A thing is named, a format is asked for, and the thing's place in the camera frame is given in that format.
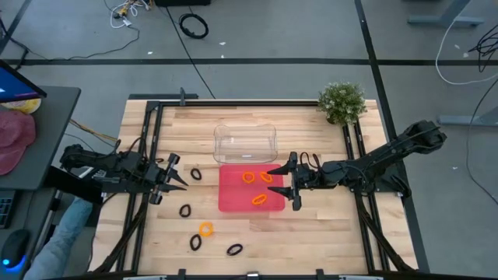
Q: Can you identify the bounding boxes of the dark grey desk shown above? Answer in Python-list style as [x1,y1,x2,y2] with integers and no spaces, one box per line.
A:
[0,86,82,191]

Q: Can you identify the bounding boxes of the green potted plant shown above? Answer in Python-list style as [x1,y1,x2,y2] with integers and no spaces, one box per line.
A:
[317,81,367,126]

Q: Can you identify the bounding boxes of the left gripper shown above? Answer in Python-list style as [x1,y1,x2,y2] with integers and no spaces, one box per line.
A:
[143,152,190,206]

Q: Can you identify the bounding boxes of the yellow cables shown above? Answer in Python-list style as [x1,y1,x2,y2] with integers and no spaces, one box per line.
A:
[68,118,117,143]

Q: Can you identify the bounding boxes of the coiled black cable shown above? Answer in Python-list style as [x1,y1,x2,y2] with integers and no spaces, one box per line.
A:
[178,12,210,40]

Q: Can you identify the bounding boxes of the black flat bar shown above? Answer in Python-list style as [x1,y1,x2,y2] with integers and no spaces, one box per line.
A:
[42,165,104,205]

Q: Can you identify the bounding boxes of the grey desk foot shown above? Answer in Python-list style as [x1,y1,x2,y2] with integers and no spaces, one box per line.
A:
[407,0,486,28]
[437,107,498,128]

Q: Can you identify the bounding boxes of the black aluminium table frame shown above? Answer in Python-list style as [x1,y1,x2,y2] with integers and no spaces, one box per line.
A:
[88,87,419,280]

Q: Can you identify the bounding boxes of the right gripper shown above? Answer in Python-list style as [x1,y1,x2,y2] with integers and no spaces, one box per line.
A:
[267,151,324,212]

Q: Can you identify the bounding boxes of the red mat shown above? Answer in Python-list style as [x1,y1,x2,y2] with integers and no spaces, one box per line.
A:
[217,163,286,213]

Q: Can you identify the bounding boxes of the yellow round object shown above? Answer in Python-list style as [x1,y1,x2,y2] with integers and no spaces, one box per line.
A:
[0,98,42,115]

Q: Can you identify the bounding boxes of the person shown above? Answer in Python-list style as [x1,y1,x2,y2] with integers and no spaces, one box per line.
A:
[23,197,94,280]

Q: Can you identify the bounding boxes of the maroon cap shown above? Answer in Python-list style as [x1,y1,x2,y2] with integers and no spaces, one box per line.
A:
[0,110,37,176]

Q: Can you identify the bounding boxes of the black cable bundle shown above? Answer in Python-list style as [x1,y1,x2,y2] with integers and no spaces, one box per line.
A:
[468,23,498,73]

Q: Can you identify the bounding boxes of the long black cable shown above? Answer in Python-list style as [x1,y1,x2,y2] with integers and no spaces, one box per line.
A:
[166,6,217,100]

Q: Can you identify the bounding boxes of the white cable bundle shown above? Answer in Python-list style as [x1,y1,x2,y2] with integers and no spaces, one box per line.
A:
[110,0,151,29]

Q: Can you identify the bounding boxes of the black keyboard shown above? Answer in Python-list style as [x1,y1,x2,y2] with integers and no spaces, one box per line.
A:
[0,189,16,229]

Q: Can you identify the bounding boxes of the thin black cable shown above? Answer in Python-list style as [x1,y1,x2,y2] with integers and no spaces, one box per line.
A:
[0,17,141,63]
[465,77,498,207]

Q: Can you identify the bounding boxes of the black computer mouse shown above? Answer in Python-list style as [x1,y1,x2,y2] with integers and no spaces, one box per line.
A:
[0,228,31,273]

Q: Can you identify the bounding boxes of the clear plastic bin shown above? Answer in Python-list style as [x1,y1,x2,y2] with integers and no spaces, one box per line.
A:
[212,123,279,165]

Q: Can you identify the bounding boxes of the black box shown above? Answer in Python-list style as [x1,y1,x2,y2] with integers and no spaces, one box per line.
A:
[154,0,212,7]

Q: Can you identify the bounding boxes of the computer monitor with blue screen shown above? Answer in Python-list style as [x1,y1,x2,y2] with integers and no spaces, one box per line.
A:
[0,60,47,104]

